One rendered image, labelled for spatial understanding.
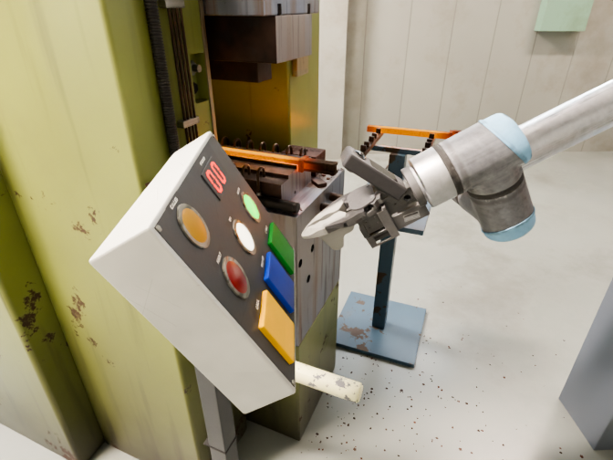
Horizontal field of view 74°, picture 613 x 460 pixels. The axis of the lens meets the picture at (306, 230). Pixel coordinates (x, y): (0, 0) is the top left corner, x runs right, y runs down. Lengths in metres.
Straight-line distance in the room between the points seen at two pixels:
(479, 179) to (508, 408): 1.35
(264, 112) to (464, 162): 0.89
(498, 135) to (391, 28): 3.58
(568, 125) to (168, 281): 0.78
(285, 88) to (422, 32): 3.02
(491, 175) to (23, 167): 0.97
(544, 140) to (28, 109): 1.02
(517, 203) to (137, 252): 0.57
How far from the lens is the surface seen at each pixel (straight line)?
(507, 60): 4.62
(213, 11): 0.99
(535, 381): 2.06
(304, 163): 1.13
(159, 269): 0.44
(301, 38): 1.09
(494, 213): 0.74
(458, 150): 0.67
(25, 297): 1.32
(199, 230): 0.49
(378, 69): 4.23
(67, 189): 1.03
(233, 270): 0.51
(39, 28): 0.92
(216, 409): 0.84
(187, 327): 0.48
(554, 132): 0.93
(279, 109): 1.40
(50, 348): 1.43
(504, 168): 0.69
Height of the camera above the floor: 1.39
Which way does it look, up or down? 29 degrees down
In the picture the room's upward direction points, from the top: straight up
